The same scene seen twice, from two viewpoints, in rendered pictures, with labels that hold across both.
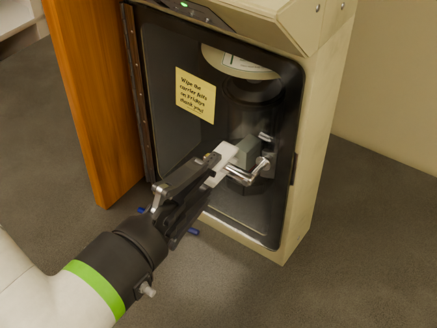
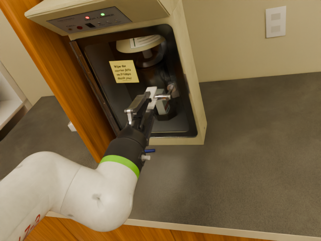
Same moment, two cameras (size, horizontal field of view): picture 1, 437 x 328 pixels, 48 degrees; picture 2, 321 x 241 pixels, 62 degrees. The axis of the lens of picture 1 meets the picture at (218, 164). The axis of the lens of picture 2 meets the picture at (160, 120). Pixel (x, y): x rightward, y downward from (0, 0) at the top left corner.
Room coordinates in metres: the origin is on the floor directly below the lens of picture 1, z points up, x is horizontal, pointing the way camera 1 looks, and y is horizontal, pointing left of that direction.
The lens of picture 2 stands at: (-0.12, 0.09, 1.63)
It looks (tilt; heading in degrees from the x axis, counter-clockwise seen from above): 38 degrees down; 351
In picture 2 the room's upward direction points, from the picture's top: 19 degrees counter-clockwise
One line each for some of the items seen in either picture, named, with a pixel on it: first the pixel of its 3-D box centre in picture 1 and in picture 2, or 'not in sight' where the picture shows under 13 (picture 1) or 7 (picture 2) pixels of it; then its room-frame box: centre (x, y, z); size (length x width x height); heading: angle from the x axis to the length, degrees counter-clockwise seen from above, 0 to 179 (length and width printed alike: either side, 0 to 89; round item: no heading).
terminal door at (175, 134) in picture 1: (209, 138); (140, 92); (0.60, 0.02, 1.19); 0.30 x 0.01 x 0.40; 54
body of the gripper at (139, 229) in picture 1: (152, 231); (133, 136); (0.41, 0.09, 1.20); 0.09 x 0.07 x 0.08; 145
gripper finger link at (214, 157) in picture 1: (207, 160); (144, 95); (0.51, 0.02, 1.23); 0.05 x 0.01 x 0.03; 145
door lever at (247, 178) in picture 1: (235, 163); (158, 93); (0.54, -0.03, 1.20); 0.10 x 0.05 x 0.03; 54
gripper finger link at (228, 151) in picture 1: (218, 158); (149, 94); (0.53, 0.00, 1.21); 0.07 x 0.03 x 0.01; 145
